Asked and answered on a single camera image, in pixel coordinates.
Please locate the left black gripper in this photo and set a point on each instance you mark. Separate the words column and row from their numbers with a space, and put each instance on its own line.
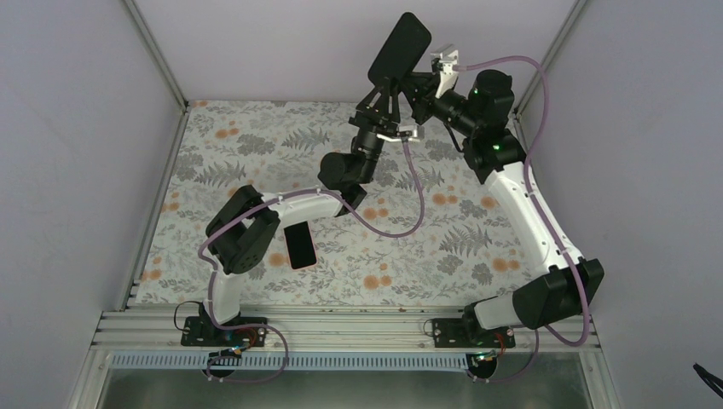
column 372, row 119

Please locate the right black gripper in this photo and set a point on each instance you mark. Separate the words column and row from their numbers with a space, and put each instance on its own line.
column 419, row 89

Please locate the floral patterned table mat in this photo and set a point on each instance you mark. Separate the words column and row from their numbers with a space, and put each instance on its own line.
column 427, row 234

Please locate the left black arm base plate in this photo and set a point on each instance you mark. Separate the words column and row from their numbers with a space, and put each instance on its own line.
column 200, row 332

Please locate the perforated grey cable duct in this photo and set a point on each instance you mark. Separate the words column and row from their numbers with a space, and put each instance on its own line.
column 300, row 361

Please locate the black object at corner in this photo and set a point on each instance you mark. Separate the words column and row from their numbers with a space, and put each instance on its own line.
column 712, row 381

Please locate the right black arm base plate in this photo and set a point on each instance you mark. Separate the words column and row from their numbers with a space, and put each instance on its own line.
column 456, row 333

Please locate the aluminium rail beam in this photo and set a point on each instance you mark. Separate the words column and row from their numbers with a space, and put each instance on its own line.
column 304, row 329

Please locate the black phone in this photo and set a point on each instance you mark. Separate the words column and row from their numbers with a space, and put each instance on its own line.
column 402, row 50

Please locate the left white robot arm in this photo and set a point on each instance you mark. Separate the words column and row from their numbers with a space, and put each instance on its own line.
column 239, row 235

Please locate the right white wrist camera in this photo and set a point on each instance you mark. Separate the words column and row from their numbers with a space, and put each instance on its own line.
column 443, row 62

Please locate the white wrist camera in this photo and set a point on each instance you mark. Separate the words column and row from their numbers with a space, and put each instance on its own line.
column 443, row 62
column 404, row 133

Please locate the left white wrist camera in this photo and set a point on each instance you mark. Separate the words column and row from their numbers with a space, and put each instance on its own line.
column 404, row 133

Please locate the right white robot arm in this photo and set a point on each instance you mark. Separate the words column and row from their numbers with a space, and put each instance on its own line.
column 563, row 282

